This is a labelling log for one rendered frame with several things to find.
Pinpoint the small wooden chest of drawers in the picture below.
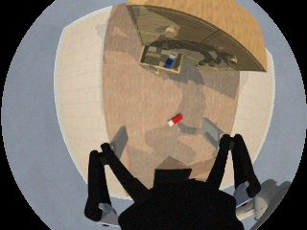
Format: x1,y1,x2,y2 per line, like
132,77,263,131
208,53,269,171
126,0,267,73

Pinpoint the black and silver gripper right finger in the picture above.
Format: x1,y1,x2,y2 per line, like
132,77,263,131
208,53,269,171
192,117,261,214

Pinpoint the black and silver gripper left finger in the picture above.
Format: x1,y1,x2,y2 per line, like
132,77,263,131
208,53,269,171
84,126,171,227

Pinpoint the wooden drawer front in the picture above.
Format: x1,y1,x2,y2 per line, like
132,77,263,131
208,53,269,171
131,7,217,45
138,45,183,75
182,56,219,72
140,32,195,55
201,33,263,70
188,47,237,71

